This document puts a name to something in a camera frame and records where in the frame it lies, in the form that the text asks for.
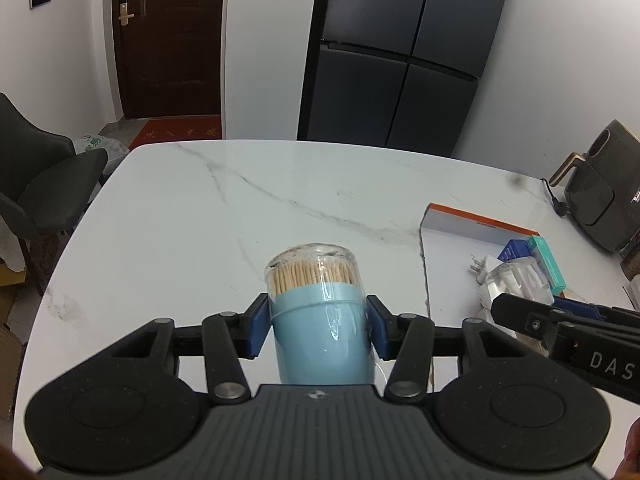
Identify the light blue toothpick jar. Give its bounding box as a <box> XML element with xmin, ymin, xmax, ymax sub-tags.
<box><xmin>265</xmin><ymin>243</ymin><xmax>375</xmax><ymax>386</ymax></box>

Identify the white plug-in repellent device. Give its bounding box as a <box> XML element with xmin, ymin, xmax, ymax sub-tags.
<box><xmin>478</xmin><ymin>257</ymin><xmax>554</xmax><ymax>310</ymax></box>

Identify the white charger cube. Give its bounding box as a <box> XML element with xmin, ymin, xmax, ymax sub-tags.
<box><xmin>470</xmin><ymin>255</ymin><xmax>502</xmax><ymax>310</ymax></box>

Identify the person's right hand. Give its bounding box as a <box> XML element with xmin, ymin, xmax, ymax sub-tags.
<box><xmin>613</xmin><ymin>419</ymin><xmax>640</xmax><ymax>480</ymax></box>

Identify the brown patterned packet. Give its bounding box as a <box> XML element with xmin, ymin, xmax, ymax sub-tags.
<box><xmin>620</xmin><ymin>231</ymin><xmax>640</xmax><ymax>281</ymax></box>

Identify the teal paper box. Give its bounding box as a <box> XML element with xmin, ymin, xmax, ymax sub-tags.
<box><xmin>526</xmin><ymin>235</ymin><xmax>566</xmax><ymax>296</ymax></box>

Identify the orange-rimmed white tray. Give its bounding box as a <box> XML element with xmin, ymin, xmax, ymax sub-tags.
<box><xmin>420</xmin><ymin>204</ymin><xmax>536</xmax><ymax>327</ymax></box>

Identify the dark air fryer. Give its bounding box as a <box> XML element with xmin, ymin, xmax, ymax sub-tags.
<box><xmin>549</xmin><ymin>120</ymin><xmax>640</xmax><ymax>252</ymax></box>

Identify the red doormat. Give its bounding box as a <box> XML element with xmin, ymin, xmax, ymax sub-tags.
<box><xmin>129</xmin><ymin>115</ymin><xmax>222</xmax><ymax>150</ymax></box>

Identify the white plastic bag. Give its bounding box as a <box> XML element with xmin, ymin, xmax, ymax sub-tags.
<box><xmin>73</xmin><ymin>134</ymin><xmax>130</xmax><ymax>174</ymax></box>

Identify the black chair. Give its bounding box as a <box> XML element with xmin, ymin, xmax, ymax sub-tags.
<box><xmin>1</xmin><ymin>96</ymin><xmax>108</xmax><ymax>294</ymax></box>

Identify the black refrigerator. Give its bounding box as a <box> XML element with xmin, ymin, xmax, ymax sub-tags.
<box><xmin>297</xmin><ymin>0</ymin><xmax>504</xmax><ymax>157</ymax></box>

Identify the dark brown door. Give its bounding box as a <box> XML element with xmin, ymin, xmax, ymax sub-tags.
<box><xmin>112</xmin><ymin>0</ymin><xmax>222</xmax><ymax>119</ymax></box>

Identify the black power cable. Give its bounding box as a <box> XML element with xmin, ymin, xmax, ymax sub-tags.
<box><xmin>539</xmin><ymin>176</ymin><xmax>572</xmax><ymax>219</ymax></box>

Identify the gold door handle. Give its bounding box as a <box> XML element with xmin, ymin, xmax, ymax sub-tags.
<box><xmin>118</xmin><ymin>2</ymin><xmax>134</xmax><ymax>26</ymax></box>

